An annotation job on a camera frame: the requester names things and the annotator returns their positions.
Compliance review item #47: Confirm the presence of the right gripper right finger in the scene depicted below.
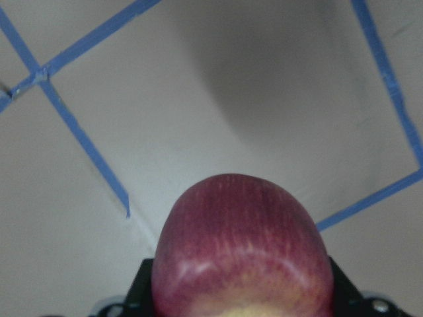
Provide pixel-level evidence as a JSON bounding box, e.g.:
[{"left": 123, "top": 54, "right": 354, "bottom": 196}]
[{"left": 329, "top": 257, "right": 373, "bottom": 317}]

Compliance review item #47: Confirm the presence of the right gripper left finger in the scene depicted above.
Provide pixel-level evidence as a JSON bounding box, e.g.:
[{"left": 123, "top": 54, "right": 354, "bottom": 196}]
[{"left": 124, "top": 258, "right": 155, "bottom": 317}]

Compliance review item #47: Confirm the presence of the red apple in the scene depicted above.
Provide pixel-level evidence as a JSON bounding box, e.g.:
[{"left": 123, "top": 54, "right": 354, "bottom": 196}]
[{"left": 151, "top": 174, "right": 334, "bottom": 316}]

